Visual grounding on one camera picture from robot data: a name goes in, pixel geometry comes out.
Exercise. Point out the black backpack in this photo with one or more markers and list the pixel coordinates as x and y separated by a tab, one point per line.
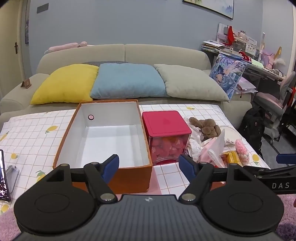
252	127

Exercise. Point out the black wall plate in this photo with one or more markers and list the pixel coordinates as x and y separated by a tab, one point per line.
43	7

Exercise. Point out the white cloth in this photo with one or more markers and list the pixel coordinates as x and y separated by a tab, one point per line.
194	148

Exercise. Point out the cream round cushion cover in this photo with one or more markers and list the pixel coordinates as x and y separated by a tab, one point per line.
231	134

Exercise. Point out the grey patterned cushion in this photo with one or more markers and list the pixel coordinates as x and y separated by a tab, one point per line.
104	62

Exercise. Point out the yellow pillow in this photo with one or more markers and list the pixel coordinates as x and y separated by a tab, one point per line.
64	85

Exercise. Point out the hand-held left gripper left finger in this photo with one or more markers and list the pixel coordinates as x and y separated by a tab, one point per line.
112	165

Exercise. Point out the silver phone stand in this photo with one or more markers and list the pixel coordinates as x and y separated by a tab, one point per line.
12	178

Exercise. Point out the small wooden sign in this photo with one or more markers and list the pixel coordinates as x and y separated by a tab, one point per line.
26	83

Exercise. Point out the framed wall picture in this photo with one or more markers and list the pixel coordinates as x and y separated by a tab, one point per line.
208	5

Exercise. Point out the cluttered desk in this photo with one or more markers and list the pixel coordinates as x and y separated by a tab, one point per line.
261	67

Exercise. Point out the pale door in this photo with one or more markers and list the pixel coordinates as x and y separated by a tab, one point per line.
11	69

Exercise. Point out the pink desk chair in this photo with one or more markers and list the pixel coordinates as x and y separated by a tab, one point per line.
270	99

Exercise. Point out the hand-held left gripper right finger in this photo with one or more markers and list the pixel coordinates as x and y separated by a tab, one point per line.
187	168

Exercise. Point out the beige sofa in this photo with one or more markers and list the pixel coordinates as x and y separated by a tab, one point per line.
161	53

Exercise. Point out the red lidded storage box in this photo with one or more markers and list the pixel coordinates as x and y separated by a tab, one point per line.
164	122

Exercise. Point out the black metal rack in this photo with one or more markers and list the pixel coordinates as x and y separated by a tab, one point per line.
290	111

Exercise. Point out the brown plush toy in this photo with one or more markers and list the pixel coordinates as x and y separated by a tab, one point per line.
209	128

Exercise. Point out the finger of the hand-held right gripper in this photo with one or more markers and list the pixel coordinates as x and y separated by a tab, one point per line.
285	158

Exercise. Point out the orange cardboard box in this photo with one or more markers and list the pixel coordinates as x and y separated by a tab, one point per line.
129	180

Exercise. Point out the desk shelf organizer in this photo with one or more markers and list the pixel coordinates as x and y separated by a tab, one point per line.
240	41

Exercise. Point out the pink unicorn plush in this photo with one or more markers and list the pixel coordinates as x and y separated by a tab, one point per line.
269	56

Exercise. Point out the grey-green pillow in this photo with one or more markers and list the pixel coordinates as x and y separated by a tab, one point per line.
192	85

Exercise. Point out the yellow soft packet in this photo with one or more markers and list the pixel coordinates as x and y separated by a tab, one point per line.
233	157

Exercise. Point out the pink long plush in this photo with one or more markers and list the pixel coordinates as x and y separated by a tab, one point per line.
64	47

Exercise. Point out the smartphone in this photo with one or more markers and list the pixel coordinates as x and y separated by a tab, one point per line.
3	180

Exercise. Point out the pink crochet toy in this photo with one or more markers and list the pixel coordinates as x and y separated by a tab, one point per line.
241	148

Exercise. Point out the lemon print blanket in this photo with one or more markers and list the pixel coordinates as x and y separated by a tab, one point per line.
34	139

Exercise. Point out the blue printed pillow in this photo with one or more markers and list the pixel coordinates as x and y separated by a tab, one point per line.
226	71

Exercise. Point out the purple shaggy rug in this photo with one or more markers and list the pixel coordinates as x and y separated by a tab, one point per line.
7	222

